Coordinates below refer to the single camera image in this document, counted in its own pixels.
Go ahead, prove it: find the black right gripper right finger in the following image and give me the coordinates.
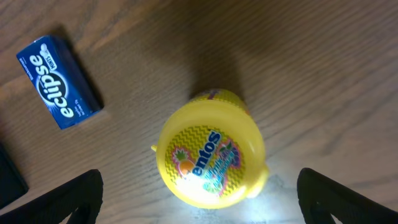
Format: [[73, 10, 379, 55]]
[[297, 168, 397, 224]]

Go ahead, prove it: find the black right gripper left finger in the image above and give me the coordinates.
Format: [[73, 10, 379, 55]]
[[1, 169, 103, 224]]

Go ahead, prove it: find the black open gift box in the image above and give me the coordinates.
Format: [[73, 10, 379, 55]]
[[0, 144, 29, 208]]

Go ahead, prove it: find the blue Eclipse mints tin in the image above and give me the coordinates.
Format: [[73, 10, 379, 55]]
[[16, 35, 103, 129]]

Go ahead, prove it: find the yellow Mentos gum bottle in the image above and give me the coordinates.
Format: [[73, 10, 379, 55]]
[[151, 89, 269, 209]]

